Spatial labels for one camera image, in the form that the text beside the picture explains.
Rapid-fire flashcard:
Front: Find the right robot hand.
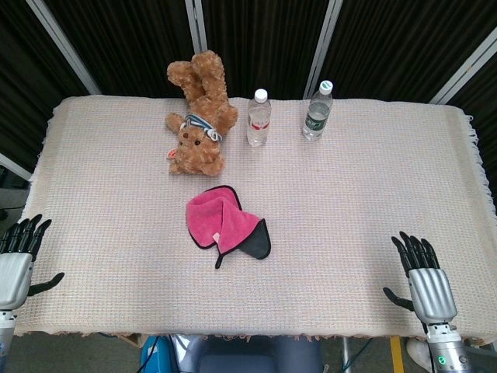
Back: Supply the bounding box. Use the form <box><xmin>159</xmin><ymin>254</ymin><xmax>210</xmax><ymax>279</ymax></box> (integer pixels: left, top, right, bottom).
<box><xmin>383</xmin><ymin>231</ymin><xmax>458</xmax><ymax>324</ymax></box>

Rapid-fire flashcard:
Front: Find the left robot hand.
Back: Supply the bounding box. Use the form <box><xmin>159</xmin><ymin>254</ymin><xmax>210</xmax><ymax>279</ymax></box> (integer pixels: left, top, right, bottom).
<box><xmin>0</xmin><ymin>213</ymin><xmax>65</xmax><ymax>312</ymax></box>

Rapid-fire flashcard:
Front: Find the pink cloth with black trim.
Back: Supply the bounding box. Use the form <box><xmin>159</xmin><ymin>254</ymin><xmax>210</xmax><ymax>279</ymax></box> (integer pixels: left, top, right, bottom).
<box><xmin>185</xmin><ymin>185</ymin><xmax>272</xmax><ymax>270</ymax></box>

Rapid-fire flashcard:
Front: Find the white rounded object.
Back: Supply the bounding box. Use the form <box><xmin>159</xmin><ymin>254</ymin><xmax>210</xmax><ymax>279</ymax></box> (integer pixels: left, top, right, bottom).
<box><xmin>406</xmin><ymin>338</ymin><xmax>430</xmax><ymax>367</ymax></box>

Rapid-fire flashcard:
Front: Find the beige woven tablecloth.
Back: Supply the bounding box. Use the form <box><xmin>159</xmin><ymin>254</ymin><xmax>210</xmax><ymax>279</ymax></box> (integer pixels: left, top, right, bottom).
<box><xmin>11</xmin><ymin>95</ymin><xmax>490</xmax><ymax>345</ymax></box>

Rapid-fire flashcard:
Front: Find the blue plastic object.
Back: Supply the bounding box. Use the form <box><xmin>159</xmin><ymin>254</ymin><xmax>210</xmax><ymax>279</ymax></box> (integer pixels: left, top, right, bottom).
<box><xmin>139</xmin><ymin>336</ymin><xmax>172</xmax><ymax>373</ymax></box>

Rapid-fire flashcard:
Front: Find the dark pleated curtain panel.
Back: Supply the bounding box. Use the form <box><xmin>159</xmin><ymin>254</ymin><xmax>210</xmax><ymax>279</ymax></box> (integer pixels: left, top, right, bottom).
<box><xmin>41</xmin><ymin>0</ymin><xmax>197</xmax><ymax>96</ymax></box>
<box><xmin>446</xmin><ymin>65</ymin><xmax>497</xmax><ymax>183</ymax></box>
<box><xmin>201</xmin><ymin>0</ymin><xmax>331</xmax><ymax>100</ymax></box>
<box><xmin>316</xmin><ymin>0</ymin><xmax>497</xmax><ymax>104</ymax></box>
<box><xmin>0</xmin><ymin>0</ymin><xmax>91</xmax><ymax>174</ymax></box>

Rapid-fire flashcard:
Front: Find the grey-blue robot torso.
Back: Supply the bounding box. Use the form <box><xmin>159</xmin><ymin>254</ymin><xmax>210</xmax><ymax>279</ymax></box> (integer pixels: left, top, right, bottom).
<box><xmin>186</xmin><ymin>336</ymin><xmax>323</xmax><ymax>373</ymax></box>

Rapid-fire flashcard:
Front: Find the water bottle green cap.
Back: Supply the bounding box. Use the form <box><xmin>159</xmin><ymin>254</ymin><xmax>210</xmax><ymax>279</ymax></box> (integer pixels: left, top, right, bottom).
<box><xmin>301</xmin><ymin>79</ymin><xmax>335</xmax><ymax>141</ymax></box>

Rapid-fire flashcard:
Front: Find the brown teddy bear plush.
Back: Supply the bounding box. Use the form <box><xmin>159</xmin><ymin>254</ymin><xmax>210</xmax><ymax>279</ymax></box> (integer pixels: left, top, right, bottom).
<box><xmin>165</xmin><ymin>49</ymin><xmax>240</xmax><ymax>176</ymax></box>

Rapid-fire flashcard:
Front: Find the water bottle white cap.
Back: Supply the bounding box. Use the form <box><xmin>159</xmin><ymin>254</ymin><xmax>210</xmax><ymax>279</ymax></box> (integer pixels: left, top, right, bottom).
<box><xmin>246</xmin><ymin>88</ymin><xmax>272</xmax><ymax>148</ymax></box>

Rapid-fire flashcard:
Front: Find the white screen frame post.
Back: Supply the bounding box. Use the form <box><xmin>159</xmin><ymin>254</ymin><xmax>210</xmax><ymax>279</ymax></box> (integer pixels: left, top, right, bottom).
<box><xmin>0</xmin><ymin>152</ymin><xmax>33</xmax><ymax>183</ymax></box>
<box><xmin>429</xmin><ymin>37</ymin><xmax>497</xmax><ymax>105</ymax></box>
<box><xmin>304</xmin><ymin>0</ymin><xmax>344</xmax><ymax>100</ymax></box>
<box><xmin>26</xmin><ymin>0</ymin><xmax>103</xmax><ymax>96</ymax></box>
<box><xmin>184</xmin><ymin>0</ymin><xmax>207</xmax><ymax>55</ymax></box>

